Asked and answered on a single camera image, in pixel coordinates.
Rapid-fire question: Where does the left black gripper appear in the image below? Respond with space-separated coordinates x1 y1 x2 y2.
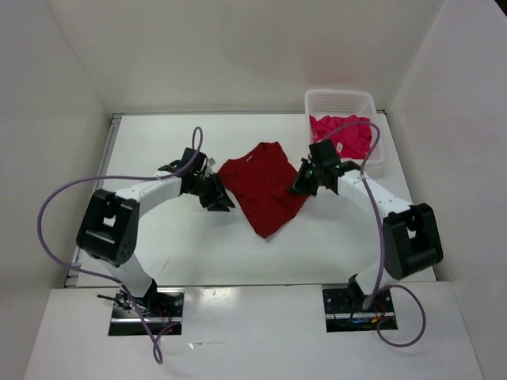
190 172 234 212

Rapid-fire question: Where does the red t-shirt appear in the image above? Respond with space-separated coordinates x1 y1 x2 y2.
219 142 307 239

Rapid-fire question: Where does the pink t-shirt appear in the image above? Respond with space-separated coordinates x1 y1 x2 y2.
309 115 372 160

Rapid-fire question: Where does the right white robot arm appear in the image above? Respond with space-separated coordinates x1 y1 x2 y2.
288 140 444 311

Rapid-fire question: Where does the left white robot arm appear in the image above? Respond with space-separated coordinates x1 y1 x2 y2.
76 147 234 317

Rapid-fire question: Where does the white plastic basket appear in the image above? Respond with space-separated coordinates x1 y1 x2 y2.
304 89 384 167

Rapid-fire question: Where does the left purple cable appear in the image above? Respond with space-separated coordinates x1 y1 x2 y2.
36 127 207 364

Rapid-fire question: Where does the purple cable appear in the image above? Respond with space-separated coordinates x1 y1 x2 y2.
322 120 427 348
36 127 207 364

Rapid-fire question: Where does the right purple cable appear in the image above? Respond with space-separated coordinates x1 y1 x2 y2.
322 120 427 348

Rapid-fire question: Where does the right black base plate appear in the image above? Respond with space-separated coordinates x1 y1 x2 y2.
322 284 398 333

